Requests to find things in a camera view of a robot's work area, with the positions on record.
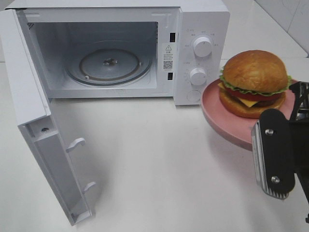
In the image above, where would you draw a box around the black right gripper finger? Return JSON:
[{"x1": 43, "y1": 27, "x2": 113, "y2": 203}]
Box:
[{"x1": 298, "y1": 176, "x2": 309, "y2": 227}]

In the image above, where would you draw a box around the burger with sesame bun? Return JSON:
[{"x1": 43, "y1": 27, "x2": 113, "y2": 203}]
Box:
[{"x1": 219, "y1": 50, "x2": 292, "y2": 118}]

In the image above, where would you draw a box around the white timer knob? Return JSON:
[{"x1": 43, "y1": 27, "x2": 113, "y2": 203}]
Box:
[{"x1": 189, "y1": 68, "x2": 207, "y2": 86}]

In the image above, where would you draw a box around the white microwave oven body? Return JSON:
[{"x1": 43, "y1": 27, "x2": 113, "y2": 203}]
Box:
[{"x1": 4, "y1": 0, "x2": 230, "y2": 105}]

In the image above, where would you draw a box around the upper white power knob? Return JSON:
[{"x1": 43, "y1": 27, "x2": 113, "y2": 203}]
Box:
[{"x1": 193, "y1": 35, "x2": 212, "y2": 58}]

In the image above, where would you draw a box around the round white door release button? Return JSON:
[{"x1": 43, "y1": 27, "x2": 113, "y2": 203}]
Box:
[{"x1": 186, "y1": 90, "x2": 201, "y2": 102}]

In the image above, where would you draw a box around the pink round plate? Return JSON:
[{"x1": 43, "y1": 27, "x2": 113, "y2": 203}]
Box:
[{"x1": 199, "y1": 78, "x2": 300, "y2": 149}]

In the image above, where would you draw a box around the white microwave door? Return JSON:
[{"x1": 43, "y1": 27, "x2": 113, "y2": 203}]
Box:
[{"x1": 0, "y1": 9, "x2": 92, "y2": 225}]

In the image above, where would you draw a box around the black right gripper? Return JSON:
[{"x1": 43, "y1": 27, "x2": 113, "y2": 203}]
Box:
[{"x1": 251, "y1": 82, "x2": 309, "y2": 199}]

